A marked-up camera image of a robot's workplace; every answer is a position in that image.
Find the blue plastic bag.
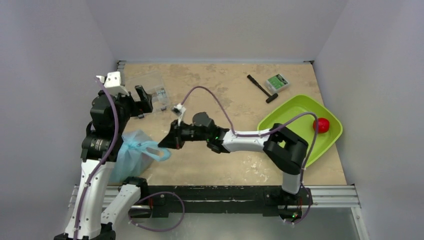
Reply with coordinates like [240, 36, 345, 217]
[108, 130, 171, 185]

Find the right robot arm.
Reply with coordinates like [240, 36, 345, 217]
[158, 112, 309, 204]

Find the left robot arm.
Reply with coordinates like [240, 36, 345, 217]
[54, 85, 153, 240]

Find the red fake apple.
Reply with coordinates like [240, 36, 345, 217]
[312, 117, 330, 134]

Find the clear plastic screw organizer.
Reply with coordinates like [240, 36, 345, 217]
[125, 71, 171, 113]

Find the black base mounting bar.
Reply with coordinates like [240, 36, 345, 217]
[124, 177, 313, 223]

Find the green white small box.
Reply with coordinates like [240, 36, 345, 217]
[265, 74, 291, 94]

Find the green plastic bowl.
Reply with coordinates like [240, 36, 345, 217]
[256, 94, 344, 169]

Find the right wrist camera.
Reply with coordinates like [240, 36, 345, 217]
[171, 103, 187, 126]

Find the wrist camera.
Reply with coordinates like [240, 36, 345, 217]
[95, 71, 130, 97]
[171, 103, 187, 126]

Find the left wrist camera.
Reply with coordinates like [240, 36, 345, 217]
[95, 71, 130, 97]

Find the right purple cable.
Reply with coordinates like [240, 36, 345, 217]
[180, 86, 320, 226]

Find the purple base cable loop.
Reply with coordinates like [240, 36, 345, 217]
[127, 191, 186, 233]

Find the black T-handle tool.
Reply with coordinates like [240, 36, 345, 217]
[246, 74, 278, 104]

